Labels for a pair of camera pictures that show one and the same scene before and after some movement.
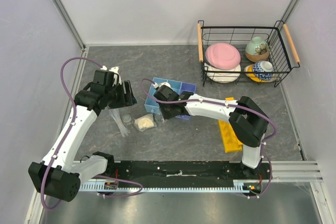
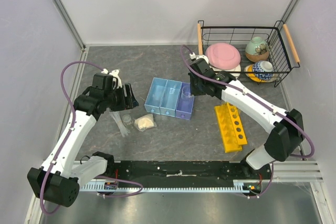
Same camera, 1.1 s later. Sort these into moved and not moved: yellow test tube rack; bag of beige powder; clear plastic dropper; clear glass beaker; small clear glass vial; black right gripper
Moved: black right gripper; clear glass beaker
Not moved: clear plastic dropper; yellow test tube rack; small clear glass vial; bag of beige powder
